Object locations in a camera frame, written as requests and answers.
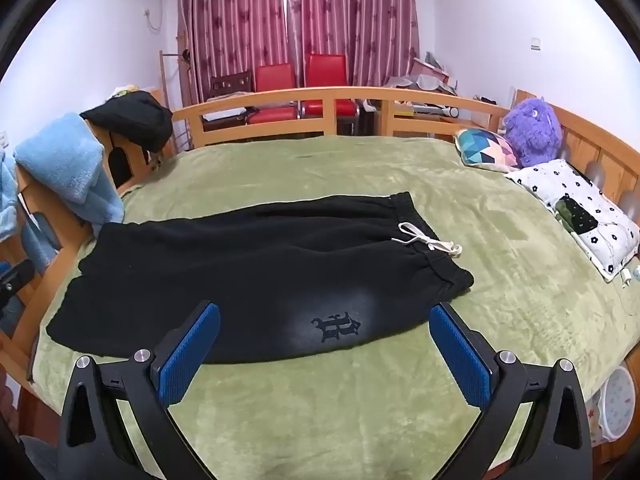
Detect dark wooden chair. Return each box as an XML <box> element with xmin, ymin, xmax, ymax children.
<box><xmin>210</xmin><ymin>71</ymin><xmax>253</xmax><ymax>106</ymax></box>

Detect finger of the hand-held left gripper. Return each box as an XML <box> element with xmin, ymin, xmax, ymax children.
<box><xmin>0</xmin><ymin>260</ymin><xmax>37</xmax><ymax>331</ymax></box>

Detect white patterned basin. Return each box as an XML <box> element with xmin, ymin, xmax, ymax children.
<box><xmin>597</xmin><ymin>366</ymin><xmax>636</xmax><ymax>443</ymax></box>

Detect geometric patterned pillow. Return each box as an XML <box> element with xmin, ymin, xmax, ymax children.
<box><xmin>456</xmin><ymin>127</ymin><xmax>521</xmax><ymax>173</ymax></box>

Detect red cabinet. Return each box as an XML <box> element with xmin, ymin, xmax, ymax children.
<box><xmin>247</xmin><ymin>63</ymin><xmax>301</xmax><ymax>126</ymax></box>

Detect maroon striped curtain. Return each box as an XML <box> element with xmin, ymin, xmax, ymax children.
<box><xmin>177</xmin><ymin>0</ymin><xmax>290</xmax><ymax>103</ymax></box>
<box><xmin>286</xmin><ymin>0</ymin><xmax>420</xmax><ymax>88</ymax></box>

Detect dark green cloth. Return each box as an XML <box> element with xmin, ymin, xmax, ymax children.
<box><xmin>556</xmin><ymin>196</ymin><xmax>601</xmax><ymax>236</ymax></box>

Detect cluttered desk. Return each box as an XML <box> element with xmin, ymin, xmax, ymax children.
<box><xmin>385</xmin><ymin>50</ymin><xmax>501</xmax><ymax>126</ymax></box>

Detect black pants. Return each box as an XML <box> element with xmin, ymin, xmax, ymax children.
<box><xmin>46</xmin><ymin>191</ymin><xmax>475</xmax><ymax>365</ymax></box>

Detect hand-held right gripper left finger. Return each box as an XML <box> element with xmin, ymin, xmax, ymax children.
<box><xmin>56</xmin><ymin>301</ymin><xmax>222</xmax><ymax>480</ymax></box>

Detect red chair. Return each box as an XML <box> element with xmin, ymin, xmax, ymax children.
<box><xmin>302</xmin><ymin>53</ymin><xmax>358</xmax><ymax>118</ymax></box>

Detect black garment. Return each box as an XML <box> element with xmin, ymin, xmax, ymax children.
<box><xmin>80</xmin><ymin>91</ymin><xmax>174</xmax><ymax>153</ymax></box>

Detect green fleece blanket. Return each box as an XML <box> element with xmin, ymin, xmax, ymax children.
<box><xmin>20</xmin><ymin>132</ymin><xmax>640</xmax><ymax>480</ymax></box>

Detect white floral pillow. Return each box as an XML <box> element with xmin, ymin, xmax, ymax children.
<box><xmin>505</xmin><ymin>159</ymin><xmax>640</xmax><ymax>283</ymax></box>

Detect grey clothing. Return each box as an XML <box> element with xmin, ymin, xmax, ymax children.
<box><xmin>20</xmin><ymin>435</ymin><xmax>66</xmax><ymax>480</ymax></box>

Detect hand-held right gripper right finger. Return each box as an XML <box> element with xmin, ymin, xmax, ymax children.
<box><xmin>428</xmin><ymin>301</ymin><xmax>593</xmax><ymax>480</ymax></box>

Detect purple plush toy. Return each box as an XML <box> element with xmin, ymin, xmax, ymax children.
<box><xmin>502</xmin><ymin>97</ymin><xmax>563</xmax><ymax>168</ymax></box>

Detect light blue fleece towel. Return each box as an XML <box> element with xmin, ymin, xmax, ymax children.
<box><xmin>0</xmin><ymin>112</ymin><xmax>125</xmax><ymax>271</ymax></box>

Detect wooden clothes rack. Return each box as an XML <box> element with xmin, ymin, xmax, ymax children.
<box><xmin>159</xmin><ymin>30</ymin><xmax>198</xmax><ymax>151</ymax></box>

